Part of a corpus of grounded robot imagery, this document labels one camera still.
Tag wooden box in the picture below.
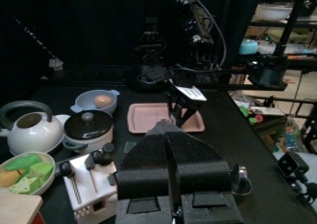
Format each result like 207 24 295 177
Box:
0 193 45 224

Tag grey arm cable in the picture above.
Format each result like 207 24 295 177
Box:
175 0 228 74

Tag teal cup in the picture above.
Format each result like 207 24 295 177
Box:
238 39 259 56

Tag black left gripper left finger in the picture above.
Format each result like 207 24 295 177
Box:
113 118 175 224

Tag white toy pot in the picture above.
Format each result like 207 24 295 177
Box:
61 122 115 155

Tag green toy pepper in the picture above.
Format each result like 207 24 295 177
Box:
4 153 41 172

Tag black pot lid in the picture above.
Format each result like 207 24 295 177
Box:
63 109 113 141

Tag pale green star piece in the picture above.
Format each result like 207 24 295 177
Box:
8 176 41 195

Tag black frame pole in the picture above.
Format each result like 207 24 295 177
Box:
274 0 311 59

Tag shiny metal cup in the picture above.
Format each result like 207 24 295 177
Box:
228 164 254 196

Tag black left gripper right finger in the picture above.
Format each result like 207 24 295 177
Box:
163 131 244 224

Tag light green toy lettuce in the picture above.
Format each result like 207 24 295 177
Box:
28 161 54 181

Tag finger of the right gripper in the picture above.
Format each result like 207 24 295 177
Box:
175 106 200 130
165 97 183 122

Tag white toy toaster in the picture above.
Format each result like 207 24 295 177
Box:
54 143 121 224

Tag clear water bottle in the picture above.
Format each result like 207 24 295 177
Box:
283 125 298 151

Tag white bowl on shelf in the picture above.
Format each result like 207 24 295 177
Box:
254 3 294 22

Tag pink rectangular plate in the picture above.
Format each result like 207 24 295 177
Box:
125 102 207 134

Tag beige toy egg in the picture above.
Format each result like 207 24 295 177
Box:
92 94 113 109

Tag light blue bowl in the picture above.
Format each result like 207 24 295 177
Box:
69 89 121 115

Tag green and red toys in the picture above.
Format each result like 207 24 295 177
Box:
238 105 264 126

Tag black camera box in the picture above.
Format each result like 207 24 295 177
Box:
275 151 310 180

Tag cream bowl of vegetables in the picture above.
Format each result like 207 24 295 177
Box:
0 151 57 196

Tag white kettle dark handle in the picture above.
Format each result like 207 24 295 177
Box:
0 100 67 156

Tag yellow toy corn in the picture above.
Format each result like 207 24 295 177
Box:
0 169 22 188

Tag white cloth clip tag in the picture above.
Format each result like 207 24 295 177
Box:
48 57 64 71

